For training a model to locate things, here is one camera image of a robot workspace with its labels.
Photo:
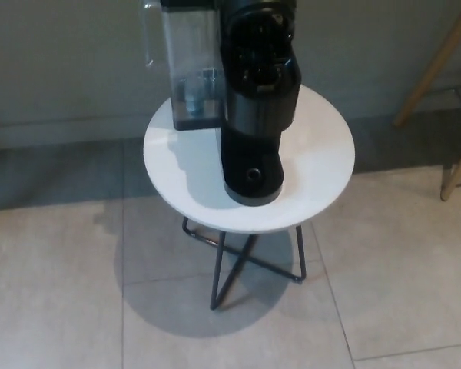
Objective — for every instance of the black pod coffee maker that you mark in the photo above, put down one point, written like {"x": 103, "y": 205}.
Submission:
{"x": 253, "y": 115}

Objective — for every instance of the clear water tank black lid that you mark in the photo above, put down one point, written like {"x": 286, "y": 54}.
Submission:
{"x": 192, "y": 77}

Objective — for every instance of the round white side table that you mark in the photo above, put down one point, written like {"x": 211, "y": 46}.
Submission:
{"x": 319, "y": 161}

